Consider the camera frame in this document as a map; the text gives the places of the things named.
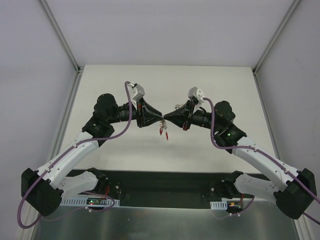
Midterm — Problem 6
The red tag key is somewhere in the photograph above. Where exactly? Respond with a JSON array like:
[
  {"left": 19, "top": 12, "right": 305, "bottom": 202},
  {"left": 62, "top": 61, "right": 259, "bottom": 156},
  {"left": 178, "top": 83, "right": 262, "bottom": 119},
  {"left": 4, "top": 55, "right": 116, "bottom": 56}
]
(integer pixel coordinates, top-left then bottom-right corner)
[{"left": 159, "top": 125, "right": 169, "bottom": 141}]

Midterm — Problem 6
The red handled key organizer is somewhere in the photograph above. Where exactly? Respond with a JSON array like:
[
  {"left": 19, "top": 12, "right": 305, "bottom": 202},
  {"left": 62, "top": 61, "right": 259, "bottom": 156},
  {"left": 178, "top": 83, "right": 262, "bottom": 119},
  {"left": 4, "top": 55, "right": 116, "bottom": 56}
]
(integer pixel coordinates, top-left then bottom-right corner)
[{"left": 159, "top": 118, "right": 168, "bottom": 131}]

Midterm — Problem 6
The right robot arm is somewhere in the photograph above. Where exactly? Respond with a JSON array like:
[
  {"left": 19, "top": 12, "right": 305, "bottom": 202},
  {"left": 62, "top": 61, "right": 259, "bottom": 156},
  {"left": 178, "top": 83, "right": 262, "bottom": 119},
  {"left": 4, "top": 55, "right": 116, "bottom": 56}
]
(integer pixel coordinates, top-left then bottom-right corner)
[{"left": 164, "top": 100, "right": 317, "bottom": 220}]

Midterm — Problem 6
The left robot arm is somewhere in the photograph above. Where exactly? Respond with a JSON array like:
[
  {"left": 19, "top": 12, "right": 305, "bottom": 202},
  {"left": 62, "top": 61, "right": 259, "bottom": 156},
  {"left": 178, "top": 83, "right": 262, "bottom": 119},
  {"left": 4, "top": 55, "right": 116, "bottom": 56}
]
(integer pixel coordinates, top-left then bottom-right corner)
[{"left": 21, "top": 93, "right": 163, "bottom": 217}]

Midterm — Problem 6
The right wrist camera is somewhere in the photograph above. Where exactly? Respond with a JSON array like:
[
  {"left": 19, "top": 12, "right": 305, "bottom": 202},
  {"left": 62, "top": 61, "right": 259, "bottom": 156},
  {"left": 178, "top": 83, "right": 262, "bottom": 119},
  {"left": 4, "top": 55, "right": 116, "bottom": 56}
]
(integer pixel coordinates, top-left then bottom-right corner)
[{"left": 188, "top": 87, "right": 205, "bottom": 104}]

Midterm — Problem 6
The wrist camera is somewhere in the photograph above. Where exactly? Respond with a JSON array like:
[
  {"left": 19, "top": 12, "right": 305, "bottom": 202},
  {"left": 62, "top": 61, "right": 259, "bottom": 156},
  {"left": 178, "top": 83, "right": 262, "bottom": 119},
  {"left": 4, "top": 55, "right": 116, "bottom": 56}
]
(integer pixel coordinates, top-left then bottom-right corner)
[
  {"left": 128, "top": 82, "right": 145, "bottom": 102},
  {"left": 188, "top": 87, "right": 205, "bottom": 104}
]

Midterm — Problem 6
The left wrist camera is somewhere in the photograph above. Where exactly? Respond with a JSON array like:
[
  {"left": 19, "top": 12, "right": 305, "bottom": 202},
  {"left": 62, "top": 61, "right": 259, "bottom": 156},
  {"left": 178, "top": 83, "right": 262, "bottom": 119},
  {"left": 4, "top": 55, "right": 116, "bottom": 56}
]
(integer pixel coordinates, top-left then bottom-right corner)
[{"left": 128, "top": 82, "right": 145, "bottom": 102}]

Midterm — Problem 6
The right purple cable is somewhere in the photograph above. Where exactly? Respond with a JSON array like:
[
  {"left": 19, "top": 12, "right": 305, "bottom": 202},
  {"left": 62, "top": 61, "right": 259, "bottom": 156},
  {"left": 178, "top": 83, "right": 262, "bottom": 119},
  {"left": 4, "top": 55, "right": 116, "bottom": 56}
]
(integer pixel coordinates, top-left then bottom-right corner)
[{"left": 202, "top": 97, "right": 320, "bottom": 226}]

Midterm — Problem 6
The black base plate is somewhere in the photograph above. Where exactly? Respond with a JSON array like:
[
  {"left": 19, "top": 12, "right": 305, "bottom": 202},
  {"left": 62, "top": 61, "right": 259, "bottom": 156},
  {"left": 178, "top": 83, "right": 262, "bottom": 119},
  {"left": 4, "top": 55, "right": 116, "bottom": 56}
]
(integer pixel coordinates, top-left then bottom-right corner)
[{"left": 59, "top": 168, "right": 278, "bottom": 210}]

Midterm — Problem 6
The right white cable duct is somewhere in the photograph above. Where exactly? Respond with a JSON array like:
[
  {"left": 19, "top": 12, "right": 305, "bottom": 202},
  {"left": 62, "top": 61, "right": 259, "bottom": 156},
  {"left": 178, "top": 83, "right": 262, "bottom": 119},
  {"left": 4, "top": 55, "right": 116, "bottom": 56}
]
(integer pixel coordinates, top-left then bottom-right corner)
[{"left": 210, "top": 200, "right": 228, "bottom": 211}]

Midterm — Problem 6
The white cable duct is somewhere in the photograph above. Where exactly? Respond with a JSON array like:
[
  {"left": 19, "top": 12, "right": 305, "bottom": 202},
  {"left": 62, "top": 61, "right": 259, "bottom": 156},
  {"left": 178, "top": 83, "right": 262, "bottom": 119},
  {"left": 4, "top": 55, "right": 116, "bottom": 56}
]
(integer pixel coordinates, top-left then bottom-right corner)
[
  {"left": 60, "top": 196, "right": 120, "bottom": 208},
  {"left": 210, "top": 200, "right": 228, "bottom": 211}
]

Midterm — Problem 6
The left white cable duct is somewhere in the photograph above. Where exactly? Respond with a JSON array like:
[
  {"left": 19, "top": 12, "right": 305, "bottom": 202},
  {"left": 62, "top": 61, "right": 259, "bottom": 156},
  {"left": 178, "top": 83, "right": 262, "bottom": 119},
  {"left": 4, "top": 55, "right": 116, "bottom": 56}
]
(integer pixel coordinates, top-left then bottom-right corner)
[{"left": 60, "top": 196, "right": 120, "bottom": 208}]

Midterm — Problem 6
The left aluminium frame post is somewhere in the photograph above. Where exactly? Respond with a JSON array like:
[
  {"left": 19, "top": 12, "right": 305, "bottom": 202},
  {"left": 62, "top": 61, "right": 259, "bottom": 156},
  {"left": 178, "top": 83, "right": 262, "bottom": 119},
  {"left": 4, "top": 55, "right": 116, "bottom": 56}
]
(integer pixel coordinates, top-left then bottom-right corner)
[{"left": 37, "top": 0, "right": 82, "bottom": 74}]

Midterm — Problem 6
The aluminium frame post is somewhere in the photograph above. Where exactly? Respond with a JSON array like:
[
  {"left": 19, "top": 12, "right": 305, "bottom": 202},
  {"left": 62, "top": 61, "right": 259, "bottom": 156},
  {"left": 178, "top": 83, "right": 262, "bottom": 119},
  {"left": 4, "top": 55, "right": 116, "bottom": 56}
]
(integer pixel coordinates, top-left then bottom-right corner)
[
  {"left": 252, "top": 0, "right": 303, "bottom": 76},
  {"left": 37, "top": 0, "right": 82, "bottom": 74}
]

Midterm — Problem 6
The right aluminium frame post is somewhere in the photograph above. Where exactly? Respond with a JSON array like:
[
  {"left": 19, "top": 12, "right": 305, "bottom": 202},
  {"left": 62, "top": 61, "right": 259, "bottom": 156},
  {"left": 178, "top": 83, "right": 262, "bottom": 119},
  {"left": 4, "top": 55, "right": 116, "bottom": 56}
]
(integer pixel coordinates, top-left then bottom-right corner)
[{"left": 252, "top": 0, "right": 303, "bottom": 76}]

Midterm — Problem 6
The left aluminium rail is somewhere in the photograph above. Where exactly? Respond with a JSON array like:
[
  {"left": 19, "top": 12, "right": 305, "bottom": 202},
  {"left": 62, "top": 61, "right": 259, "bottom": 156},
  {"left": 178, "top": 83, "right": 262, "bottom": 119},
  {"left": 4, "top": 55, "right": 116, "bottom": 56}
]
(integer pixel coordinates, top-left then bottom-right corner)
[{"left": 16, "top": 66, "right": 85, "bottom": 240}]

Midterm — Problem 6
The aluminium rail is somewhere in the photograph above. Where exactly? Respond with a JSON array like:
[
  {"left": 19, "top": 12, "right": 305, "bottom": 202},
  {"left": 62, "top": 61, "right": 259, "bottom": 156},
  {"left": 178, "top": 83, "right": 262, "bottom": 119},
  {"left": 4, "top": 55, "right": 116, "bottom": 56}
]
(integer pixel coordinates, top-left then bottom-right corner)
[
  {"left": 252, "top": 71, "right": 316, "bottom": 240},
  {"left": 16, "top": 66, "right": 85, "bottom": 240}
]

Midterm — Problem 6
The right aluminium rail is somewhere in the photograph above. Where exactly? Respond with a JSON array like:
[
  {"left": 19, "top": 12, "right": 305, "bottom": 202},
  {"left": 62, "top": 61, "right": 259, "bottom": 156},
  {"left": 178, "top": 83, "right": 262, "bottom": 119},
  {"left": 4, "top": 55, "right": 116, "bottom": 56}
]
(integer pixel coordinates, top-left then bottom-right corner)
[{"left": 252, "top": 71, "right": 316, "bottom": 240}]

